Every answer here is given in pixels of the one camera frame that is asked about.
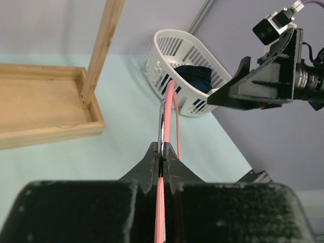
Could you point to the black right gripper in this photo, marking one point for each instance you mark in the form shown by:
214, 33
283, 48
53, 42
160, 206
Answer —
270, 85

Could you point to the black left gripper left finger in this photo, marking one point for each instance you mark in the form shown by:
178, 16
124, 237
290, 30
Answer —
120, 210

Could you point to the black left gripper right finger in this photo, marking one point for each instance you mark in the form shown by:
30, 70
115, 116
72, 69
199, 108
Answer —
197, 211

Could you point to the navy blue shorts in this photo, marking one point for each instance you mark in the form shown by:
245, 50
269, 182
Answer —
197, 76

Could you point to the pink clothes hanger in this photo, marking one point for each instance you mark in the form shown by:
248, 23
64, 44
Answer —
166, 105

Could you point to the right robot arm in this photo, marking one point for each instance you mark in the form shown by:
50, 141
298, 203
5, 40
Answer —
309, 82

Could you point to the white plastic laundry basket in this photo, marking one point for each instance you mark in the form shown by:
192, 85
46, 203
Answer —
178, 55

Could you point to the wooden clothes rack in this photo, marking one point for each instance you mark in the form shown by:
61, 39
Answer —
43, 104

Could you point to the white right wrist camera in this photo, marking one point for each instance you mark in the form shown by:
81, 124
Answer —
272, 26

